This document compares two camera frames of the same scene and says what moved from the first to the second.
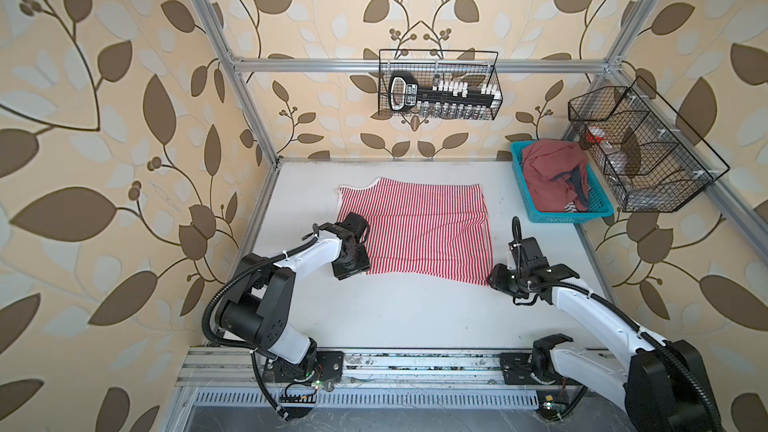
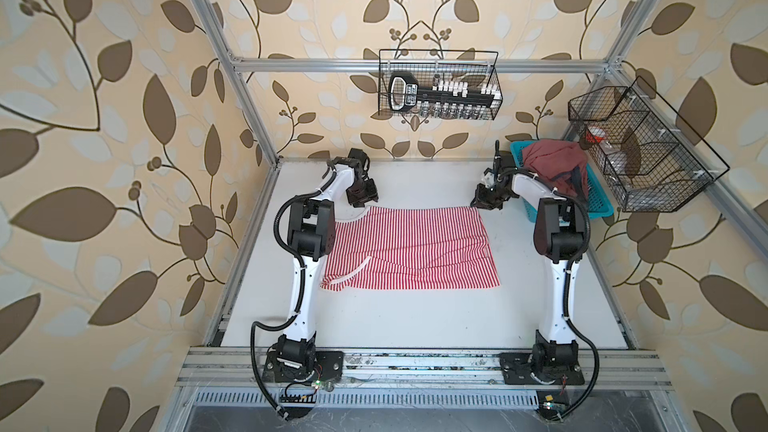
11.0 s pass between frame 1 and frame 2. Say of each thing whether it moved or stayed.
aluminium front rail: stayed
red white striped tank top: moved
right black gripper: moved
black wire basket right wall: stayed
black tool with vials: stayed
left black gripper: moved
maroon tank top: stayed
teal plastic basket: stayed
